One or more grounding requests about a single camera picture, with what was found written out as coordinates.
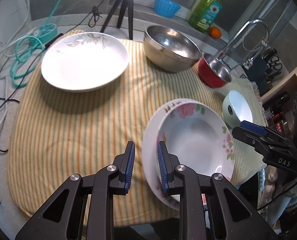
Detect deep plate pink peony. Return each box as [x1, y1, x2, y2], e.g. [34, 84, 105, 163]
[157, 100, 235, 180]

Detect white plate grey leaf pattern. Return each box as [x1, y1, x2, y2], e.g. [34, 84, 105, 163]
[41, 32, 130, 92]

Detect white plate pink flowers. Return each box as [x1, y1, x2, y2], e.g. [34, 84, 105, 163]
[142, 98, 197, 211]

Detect chrome kitchen faucet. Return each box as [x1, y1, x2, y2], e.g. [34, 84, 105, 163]
[213, 18, 271, 71]

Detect right gloved hand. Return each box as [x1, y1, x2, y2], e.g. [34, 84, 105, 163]
[262, 166, 278, 204]

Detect small white ceramic bowl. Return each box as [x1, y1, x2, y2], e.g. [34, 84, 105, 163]
[222, 90, 253, 128]

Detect wooden shelf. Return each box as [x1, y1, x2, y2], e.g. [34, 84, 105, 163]
[260, 66, 297, 103]

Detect black scissors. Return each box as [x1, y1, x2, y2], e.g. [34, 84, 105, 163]
[262, 48, 283, 80]

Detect red pot steel interior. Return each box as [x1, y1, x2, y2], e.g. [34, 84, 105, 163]
[198, 53, 231, 88]

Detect yellow striped cloth mat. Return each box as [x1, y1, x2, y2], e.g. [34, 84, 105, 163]
[8, 40, 267, 226]

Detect orange fruit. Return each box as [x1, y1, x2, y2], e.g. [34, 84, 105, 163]
[208, 27, 222, 39]

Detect large stainless steel bowl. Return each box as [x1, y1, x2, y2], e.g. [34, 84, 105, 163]
[143, 25, 202, 73]

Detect green dish soap bottle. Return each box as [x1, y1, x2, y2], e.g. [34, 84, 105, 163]
[188, 0, 223, 33]

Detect teal round fan gadget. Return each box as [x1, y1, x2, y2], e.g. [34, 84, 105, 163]
[32, 23, 58, 44]

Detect blue plastic bowl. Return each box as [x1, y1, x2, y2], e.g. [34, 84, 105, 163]
[154, 0, 181, 18]

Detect black tripod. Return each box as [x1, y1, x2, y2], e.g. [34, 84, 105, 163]
[100, 0, 134, 40]

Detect teal cable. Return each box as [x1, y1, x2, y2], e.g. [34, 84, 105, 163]
[9, 0, 72, 88]

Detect black cable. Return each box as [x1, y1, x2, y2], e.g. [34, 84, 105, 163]
[0, 0, 117, 153]

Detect white cable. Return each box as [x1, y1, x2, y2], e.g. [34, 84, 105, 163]
[0, 0, 39, 160]

